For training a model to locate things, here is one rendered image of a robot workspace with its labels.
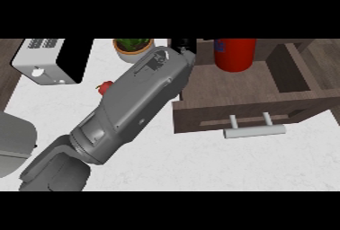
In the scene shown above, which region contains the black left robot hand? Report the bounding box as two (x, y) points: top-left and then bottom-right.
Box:
(169, 38), (200, 54)

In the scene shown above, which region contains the red can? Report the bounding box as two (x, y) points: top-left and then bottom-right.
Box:
(213, 38), (257, 74)

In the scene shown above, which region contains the brown wooden drawer box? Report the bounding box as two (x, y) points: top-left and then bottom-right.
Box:
(170, 38), (340, 112)

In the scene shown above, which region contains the brown wooden drawer front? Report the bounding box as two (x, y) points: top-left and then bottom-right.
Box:
(172, 94), (340, 135)

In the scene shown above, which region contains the potted green plant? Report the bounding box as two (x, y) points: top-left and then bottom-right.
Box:
(111, 38), (157, 64)

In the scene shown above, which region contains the small red fruit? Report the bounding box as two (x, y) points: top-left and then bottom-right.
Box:
(95, 80), (113, 96)

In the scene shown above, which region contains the white toaster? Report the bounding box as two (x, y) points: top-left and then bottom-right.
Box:
(11, 38), (96, 86)

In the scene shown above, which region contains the grey rounded object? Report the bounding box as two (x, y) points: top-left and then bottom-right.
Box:
(0, 111), (39, 180)

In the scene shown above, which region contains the pale grey drawer handle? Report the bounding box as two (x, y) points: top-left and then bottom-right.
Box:
(222, 111), (287, 139)

